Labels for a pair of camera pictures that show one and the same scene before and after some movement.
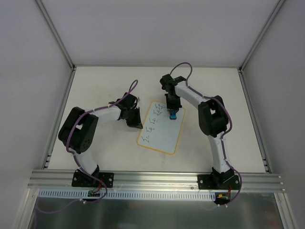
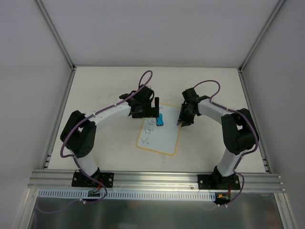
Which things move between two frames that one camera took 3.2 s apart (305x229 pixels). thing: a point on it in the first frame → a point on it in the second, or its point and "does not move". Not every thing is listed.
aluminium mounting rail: x=158 y=182 does not move
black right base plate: x=212 y=182 does not move
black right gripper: x=173 y=106 → x=186 y=117
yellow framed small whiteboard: x=159 y=131 does not move
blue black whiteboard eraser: x=173 y=116 → x=159 y=121
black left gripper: x=132 y=117 → x=147 y=112
